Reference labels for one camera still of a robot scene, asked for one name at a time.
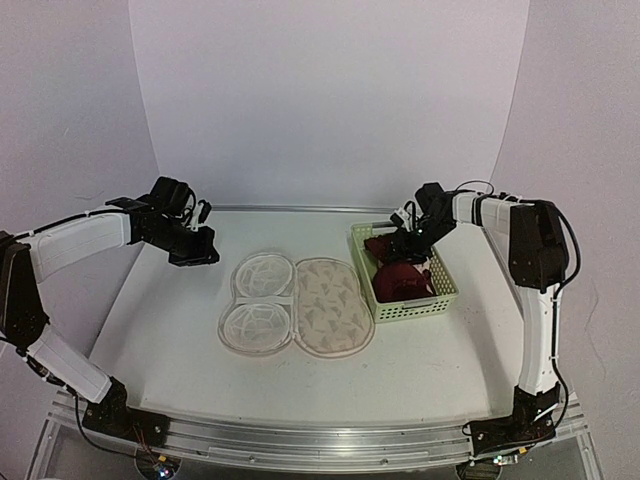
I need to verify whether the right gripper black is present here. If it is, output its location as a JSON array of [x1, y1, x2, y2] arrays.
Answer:
[[382, 216, 457, 266]]

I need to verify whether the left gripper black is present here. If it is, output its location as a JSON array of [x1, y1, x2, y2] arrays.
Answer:
[[145, 218, 219, 267]]

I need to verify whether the dark red bra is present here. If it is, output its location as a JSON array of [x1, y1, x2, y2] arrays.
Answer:
[[364, 233, 436, 303]]

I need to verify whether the floral mesh laundry bag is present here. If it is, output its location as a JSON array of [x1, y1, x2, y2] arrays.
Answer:
[[217, 252, 375, 359]]

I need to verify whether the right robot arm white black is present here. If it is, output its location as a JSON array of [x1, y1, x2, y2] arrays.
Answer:
[[390, 182, 581, 458]]

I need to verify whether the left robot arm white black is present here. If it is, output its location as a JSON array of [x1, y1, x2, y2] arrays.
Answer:
[[1, 176, 220, 447]]

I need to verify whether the light green plastic basket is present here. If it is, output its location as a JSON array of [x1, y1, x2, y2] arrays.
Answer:
[[349, 223, 459, 324]]

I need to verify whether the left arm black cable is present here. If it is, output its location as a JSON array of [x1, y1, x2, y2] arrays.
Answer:
[[9, 209, 136, 239]]

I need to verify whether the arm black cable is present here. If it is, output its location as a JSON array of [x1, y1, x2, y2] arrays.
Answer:
[[9, 209, 136, 239], [449, 180, 584, 401]]

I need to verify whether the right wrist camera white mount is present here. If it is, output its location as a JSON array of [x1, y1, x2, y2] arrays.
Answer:
[[390, 208, 412, 231]]

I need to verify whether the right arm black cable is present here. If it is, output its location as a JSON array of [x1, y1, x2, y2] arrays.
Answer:
[[449, 180, 584, 401]]

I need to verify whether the aluminium front rail frame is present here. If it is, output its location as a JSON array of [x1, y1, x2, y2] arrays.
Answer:
[[29, 394, 601, 480]]

